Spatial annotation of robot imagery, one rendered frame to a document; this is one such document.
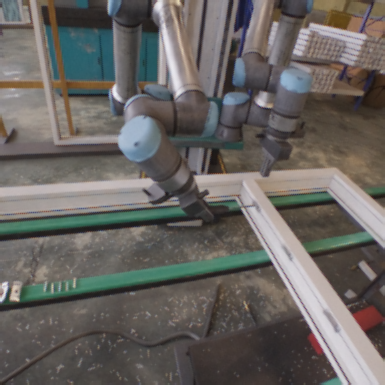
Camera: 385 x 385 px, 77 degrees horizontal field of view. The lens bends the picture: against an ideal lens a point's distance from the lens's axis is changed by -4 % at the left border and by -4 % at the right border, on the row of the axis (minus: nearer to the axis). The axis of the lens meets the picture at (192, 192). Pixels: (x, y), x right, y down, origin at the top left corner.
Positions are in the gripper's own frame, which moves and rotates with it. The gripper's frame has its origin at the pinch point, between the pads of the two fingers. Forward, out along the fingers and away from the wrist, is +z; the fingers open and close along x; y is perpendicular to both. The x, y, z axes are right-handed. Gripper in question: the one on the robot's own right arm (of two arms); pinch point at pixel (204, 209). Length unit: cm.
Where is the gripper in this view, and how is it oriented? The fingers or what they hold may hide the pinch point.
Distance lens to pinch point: 75.1
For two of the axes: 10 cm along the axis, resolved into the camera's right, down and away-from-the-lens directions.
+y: 8.5, -4.8, -2.0
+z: 4.6, 5.1, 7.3
